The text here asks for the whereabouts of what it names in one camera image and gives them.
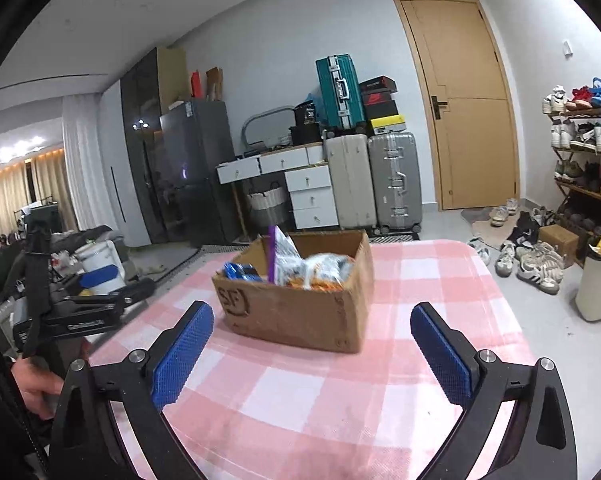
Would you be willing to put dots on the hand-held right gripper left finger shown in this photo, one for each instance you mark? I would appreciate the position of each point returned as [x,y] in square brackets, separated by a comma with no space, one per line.
[183,355]

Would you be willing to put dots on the person's left hand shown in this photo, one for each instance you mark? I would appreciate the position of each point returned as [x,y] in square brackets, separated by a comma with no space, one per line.
[30,385]

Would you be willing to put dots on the wicker basket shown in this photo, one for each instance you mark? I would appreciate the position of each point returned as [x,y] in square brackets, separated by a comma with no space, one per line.
[265,207]

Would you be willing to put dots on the brown paper bag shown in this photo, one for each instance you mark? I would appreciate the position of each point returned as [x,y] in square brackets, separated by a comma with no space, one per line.
[214,82]

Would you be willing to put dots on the black labelled carton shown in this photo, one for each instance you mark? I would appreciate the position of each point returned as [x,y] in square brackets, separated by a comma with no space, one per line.
[305,115]

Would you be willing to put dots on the person's left forearm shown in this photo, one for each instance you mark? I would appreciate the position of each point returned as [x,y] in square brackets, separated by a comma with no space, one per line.
[3,425]

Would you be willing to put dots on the pair of beige slippers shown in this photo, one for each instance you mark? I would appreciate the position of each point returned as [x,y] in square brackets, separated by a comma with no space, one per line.
[153,267]

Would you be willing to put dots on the beige suitcase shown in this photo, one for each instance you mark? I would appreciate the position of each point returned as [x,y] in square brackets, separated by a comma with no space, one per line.
[348,182]

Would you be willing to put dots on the wooden shoe rack with shoes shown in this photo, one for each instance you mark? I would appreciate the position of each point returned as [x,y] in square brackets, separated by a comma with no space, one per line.
[585,140]

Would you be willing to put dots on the beige doormat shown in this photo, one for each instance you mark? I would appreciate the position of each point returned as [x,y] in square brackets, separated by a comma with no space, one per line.
[480,227]

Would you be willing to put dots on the dark cloth pile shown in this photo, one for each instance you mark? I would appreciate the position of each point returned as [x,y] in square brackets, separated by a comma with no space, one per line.
[70,237]

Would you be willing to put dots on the grey patterned floor mat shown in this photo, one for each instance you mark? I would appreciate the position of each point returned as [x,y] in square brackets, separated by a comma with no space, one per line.
[180,255]

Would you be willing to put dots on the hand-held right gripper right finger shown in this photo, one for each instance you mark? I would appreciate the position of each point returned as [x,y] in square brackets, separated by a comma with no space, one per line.
[443,355]

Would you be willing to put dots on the small cardboard box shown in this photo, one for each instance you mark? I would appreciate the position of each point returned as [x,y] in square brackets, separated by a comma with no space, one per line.
[558,242]

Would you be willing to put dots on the grey arched mirror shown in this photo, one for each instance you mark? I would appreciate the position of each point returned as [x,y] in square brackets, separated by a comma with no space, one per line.
[255,122]

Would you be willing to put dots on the silver suitcase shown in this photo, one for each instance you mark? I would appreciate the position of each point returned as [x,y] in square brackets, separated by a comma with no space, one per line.
[394,180]

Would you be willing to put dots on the pile of loose shoes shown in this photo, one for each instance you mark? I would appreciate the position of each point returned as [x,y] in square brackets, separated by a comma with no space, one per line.
[535,265]

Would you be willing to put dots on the yellow curtain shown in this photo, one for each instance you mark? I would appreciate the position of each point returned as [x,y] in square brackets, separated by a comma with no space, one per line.
[10,190]

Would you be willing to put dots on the white curtain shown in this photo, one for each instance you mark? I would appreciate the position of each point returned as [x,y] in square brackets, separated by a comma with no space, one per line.
[80,160]

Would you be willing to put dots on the teal suitcase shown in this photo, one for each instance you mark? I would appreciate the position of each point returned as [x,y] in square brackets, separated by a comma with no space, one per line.
[338,92]

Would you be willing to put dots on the wooden door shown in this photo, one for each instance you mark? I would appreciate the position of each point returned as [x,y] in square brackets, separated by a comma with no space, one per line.
[460,105]

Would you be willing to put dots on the yellow black shoe box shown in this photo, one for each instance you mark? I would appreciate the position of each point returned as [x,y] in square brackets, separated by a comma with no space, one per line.
[388,125]

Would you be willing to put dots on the red black shoe box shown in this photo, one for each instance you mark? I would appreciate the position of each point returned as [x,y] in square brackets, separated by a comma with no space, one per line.
[379,98]

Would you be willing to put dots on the white light switch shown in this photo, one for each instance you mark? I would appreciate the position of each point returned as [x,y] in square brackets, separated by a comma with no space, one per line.
[568,48]

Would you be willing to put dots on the blue cookie packet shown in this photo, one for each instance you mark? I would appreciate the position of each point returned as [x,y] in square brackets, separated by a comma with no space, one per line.
[240,272]

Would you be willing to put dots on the dark glass cabinet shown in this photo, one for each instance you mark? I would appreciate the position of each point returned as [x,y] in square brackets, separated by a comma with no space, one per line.
[140,150]

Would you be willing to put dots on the pink checked tablecloth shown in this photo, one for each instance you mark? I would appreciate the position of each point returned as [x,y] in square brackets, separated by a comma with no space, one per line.
[405,285]

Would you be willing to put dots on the brown cardboard box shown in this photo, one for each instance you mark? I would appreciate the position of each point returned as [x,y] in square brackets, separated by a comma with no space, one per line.
[290,320]

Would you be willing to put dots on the white orange noodle snack packet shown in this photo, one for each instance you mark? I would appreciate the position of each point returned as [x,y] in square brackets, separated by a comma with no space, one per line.
[325,270]

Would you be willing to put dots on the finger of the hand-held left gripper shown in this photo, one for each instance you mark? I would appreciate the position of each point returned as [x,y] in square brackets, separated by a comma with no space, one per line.
[98,277]
[130,290]

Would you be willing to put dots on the white trash bin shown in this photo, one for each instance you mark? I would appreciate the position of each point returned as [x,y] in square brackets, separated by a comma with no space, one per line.
[598,290]

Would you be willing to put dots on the purple silver snack packet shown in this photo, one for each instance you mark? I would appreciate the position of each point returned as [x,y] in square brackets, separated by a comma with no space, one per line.
[280,257]

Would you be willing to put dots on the white cylinder appliance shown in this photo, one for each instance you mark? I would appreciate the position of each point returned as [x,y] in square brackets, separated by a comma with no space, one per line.
[100,255]

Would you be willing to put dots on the white drawer desk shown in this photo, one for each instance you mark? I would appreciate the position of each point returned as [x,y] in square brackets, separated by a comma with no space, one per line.
[308,180]

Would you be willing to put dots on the tall brown carton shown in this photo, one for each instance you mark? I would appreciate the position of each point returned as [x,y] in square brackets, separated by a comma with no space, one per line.
[173,77]

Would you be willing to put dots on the red paper bag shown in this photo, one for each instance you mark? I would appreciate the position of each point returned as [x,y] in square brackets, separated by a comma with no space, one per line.
[196,85]

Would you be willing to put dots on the dark grey refrigerator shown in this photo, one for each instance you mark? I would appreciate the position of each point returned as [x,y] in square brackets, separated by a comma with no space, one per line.
[195,170]

